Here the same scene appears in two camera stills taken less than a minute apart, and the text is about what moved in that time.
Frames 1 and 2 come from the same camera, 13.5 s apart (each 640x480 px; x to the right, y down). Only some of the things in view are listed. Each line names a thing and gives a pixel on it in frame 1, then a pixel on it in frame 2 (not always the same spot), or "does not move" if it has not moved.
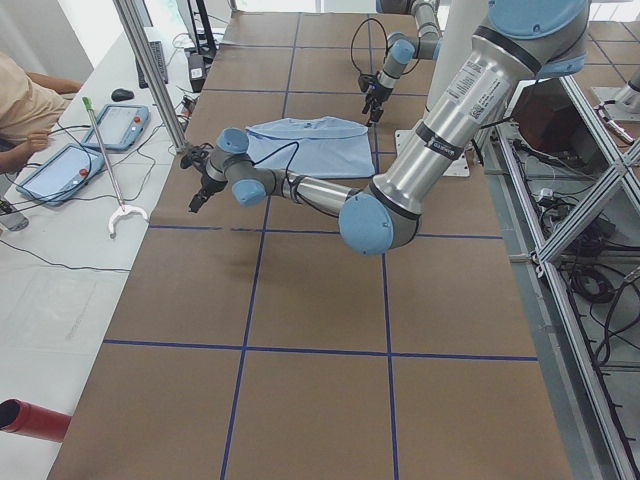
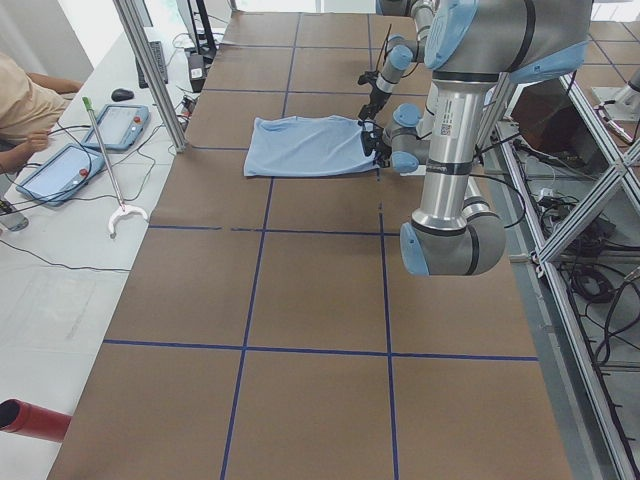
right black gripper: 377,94 does not move
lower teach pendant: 54,179 does not move
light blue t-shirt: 313,147 does not move
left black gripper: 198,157 -> 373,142
